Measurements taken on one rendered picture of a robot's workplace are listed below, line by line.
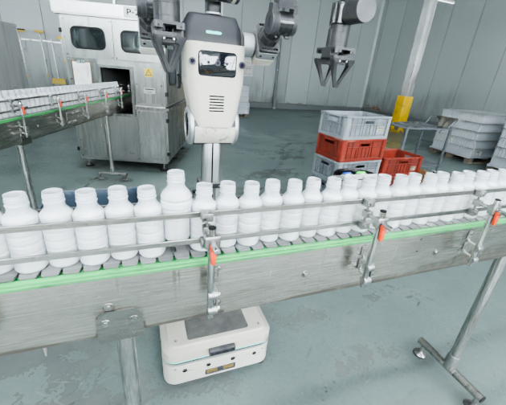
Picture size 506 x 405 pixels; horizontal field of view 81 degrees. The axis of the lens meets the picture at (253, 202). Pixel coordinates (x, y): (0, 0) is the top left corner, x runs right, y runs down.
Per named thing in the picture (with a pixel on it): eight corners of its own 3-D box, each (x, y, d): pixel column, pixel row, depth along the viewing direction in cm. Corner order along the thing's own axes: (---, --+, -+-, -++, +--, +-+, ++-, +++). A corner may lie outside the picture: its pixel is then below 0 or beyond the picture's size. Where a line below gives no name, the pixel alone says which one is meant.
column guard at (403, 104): (395, 132, 949) (406, 96, 905) (386, 130, 982) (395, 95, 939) (405, 132, 962) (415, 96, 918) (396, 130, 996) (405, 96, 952)
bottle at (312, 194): (299, 226, 89) (307, 173, 82) (318, 231, 87) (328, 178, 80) (291, 234, 84) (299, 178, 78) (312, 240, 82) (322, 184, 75)
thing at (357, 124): (343, 140, 282) (348, 116, 273) (316, 132, 314) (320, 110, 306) (388, 138, 309) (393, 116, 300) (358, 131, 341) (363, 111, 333)
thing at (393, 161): (381, 177, 333) (385, 158, 324) (356, 166, 367) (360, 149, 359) (419, 174, 356) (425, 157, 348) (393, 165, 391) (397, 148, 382)
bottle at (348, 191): (332, 222, 93) (343, 172, 87) (352, 228, 91) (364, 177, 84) (327, 230, 88) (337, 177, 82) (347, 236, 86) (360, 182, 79)
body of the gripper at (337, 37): (334, 57, 88) (339, 28, 85) (355, 56, 79) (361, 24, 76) (315, 55, 86) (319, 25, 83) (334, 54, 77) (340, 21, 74)
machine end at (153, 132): (120, 142, 564) (108, 19, 484) (189, 147, 571) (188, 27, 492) (76, 167, 418) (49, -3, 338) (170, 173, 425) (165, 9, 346)
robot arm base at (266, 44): (255, 24, 121) (259, 52, 120) (263, 10, 114) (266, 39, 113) (275, 26, 124) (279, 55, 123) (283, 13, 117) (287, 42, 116)
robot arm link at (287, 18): (280, 23, 117) (267, 22, 115) (291, 5, 108) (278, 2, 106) (283, 46, 117) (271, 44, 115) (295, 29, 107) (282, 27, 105)
